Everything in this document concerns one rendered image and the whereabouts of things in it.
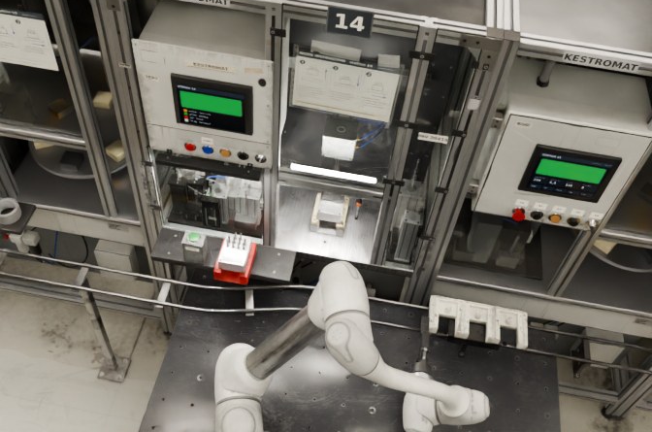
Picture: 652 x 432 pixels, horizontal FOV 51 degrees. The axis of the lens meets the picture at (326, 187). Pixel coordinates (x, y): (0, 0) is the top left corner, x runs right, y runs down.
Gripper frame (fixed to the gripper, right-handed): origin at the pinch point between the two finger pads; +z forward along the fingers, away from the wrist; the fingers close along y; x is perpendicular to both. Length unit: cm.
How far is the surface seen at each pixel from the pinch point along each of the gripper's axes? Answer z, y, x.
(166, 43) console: 22, 94, 95
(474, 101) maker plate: 20, 93, 4
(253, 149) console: 20, 58, 69
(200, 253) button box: 7, 10, 86
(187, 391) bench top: -33, -20, 82
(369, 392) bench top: -20.6, -19.8, 15.9
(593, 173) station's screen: 17, 76, -36
